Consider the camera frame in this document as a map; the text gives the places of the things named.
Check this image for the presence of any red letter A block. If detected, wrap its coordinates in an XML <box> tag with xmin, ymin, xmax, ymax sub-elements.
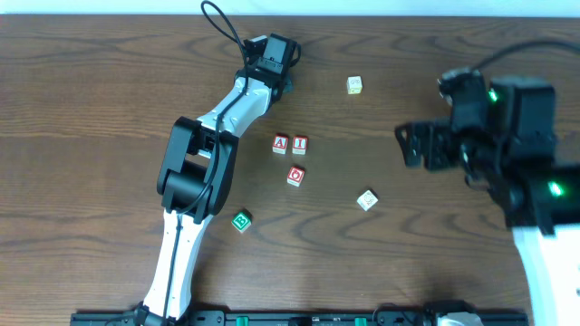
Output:
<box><xmin>272</xmin><ymin>135</ymin><xmax>288</xmax><ymax>155</ymax></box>

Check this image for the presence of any red letter I block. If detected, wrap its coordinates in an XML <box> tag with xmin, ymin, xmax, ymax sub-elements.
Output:
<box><xmin>292</xmin><ymin>136</ymin><xmax>308</xmax><ymax>155</ymax></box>

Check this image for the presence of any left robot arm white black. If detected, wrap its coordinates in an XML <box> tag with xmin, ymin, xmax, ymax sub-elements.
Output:
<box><xmin>134</xmin><ymin>34</ymin><xmax>301</xmax><ymax>325</ymax></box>

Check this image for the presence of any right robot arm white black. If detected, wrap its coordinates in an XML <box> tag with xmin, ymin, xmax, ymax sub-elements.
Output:
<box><xmin>395</xmin><ymin>68</ymin><xmax>579</xmax><ymax>325</ymax></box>

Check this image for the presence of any plain wooden block far right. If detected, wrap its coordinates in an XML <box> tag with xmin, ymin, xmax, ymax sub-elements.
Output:
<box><xmin>346</xmin><ymin>76</ymin><xmax>363</xmax><ymax>95</ymax></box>

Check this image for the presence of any plain wooden block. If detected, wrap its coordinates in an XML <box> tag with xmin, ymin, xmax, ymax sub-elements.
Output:
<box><xmin>346</xmin><ymin>76</ymin><xmax>363</xmax><ymax>95</ymax></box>
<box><xmin>357</xmin><ymin>189</ymin><xmax>378</xmax><ymax>211</ymax></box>

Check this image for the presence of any red apple picture block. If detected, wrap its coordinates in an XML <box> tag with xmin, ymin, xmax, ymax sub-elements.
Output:
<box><xmin>286</xmin><ymin>167</ymin><xmax>305</xmax><ymax>187</ymax></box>

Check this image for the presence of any plain wooden block near right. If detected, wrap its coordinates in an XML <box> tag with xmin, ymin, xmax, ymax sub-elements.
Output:
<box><xmin>357</xmin><ymin>189</ymin><xmax>378</xmax><ymax>211</ymax></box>

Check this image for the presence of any green letter B block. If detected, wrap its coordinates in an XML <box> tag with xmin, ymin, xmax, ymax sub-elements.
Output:
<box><xmin>231</xmin><ymin>211</ymin><xmax>252</xmax><ymax>233</ymax></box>

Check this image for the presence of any black mounting rail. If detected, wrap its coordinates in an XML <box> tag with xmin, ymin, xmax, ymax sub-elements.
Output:
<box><xmin>70</xmin><ymin>311</ymin><xmax>529</xmax><ymax>326</ymax></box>

